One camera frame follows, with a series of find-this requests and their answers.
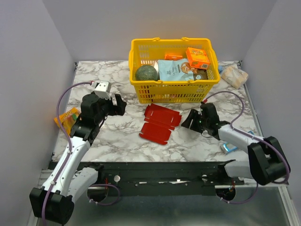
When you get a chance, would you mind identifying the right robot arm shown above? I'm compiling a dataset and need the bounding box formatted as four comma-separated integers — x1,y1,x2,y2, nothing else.
181,103,290,186

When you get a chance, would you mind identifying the blue small packet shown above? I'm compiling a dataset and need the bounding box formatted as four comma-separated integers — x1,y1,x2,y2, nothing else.
220,130,253,153

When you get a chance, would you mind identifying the large orange snack box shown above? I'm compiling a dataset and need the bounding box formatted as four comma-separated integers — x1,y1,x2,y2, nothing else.
186,48,210,70

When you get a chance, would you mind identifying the beige tissue packet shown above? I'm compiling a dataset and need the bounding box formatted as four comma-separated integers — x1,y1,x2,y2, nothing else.
221,64,249,89

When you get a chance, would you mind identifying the black mounting base plate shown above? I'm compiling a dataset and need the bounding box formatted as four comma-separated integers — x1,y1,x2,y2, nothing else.
76,161,244,196

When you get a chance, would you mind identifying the orange gummy candy bag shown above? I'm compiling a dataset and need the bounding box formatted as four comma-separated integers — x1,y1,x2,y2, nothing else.
59,107,80,136

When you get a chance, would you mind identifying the red paper box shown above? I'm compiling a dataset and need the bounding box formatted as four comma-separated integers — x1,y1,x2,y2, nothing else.
139,104,182,145

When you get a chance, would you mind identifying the blue item behind basket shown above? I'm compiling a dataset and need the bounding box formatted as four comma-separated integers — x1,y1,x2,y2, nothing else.
218,65,223,73

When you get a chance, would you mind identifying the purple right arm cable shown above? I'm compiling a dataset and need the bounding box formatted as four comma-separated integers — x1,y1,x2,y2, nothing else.
204,90,291,184

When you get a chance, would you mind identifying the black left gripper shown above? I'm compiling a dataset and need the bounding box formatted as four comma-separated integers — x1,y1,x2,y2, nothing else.
95,94,127,124

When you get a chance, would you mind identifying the green round melon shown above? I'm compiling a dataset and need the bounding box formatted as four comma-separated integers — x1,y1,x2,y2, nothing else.
135,65,158,81

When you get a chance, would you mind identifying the small orange flat box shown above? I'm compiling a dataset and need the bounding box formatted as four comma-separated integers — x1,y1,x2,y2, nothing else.
164,54,183,61

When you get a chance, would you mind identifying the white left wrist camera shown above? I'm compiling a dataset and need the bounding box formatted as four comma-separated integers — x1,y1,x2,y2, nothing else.
94,81,111,100

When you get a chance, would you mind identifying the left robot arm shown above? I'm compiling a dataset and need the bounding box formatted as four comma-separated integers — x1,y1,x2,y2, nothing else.
30,91,127,225

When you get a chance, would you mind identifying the yellow plastic shopping basket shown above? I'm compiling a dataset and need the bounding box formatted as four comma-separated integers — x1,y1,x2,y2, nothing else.
128,37,220,104

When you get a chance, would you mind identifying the light blue chips bag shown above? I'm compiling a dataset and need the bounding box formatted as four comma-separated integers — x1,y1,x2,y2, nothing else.
158,59,208,81

